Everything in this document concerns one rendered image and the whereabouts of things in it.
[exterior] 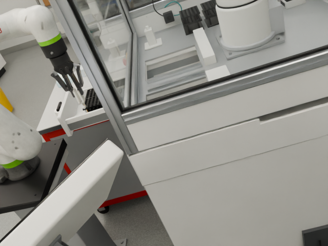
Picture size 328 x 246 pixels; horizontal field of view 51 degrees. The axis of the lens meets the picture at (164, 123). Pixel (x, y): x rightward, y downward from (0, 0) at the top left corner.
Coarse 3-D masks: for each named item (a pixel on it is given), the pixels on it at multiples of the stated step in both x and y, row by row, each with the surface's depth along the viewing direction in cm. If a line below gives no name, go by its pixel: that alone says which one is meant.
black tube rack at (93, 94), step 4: (92, 88) 165; (92, 92) 161; (92, 96) 158; (96, 96) 157; (88, 100) 156; (92, 100) 155; (96, 100) 154; (88, 104) 153; (92, 104) 153; (96, 104) 151; (100, 104) 150; (88, 108) 151; (92, 108) 156; (96, 108) 154
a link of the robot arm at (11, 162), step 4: (0, 156) 134; (4, 156) 135; (0, 160) 136; (4, 160) 136; (8, 160) 136; (12, 160) 137; (16, 160) 137; (0, 164) 139; (4, 164) 137; (8, 164) 137; (12, 164) 138; (16, 164) 139
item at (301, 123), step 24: (264, 120) 105; (288, 120) 103; (312, 120) 104; (168, 144) 106; (192, 144) 106; (216, 144) 107; (240, 144) 108; (264, 144) 108; (288, 144) 109; (144, 168) 111; (168, 168) 112; (192, 168) 112
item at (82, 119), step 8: (88, 88) 168; (80, 104) 170; (80, 112) 163; (88, 112) 148; (96, 112) 147; (104, 112) 148; (72, 120) 149; (80, 120) 149; (88, 120) 149; (96, 120) 149; (104, 120) 150; (72, 128) 151
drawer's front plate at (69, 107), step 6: (66, 96) 160; (72, 96) 166; (66, 102) 157; (72, 102) 164; (60, 108) 152; (66, 108) 155; (72, 108) 161; (60, 114) 147; (66, 114) 153; (72, 114) 159; (60, 120) 146; (66, 126) 149; (66, 132) 150; (72, 132) 153
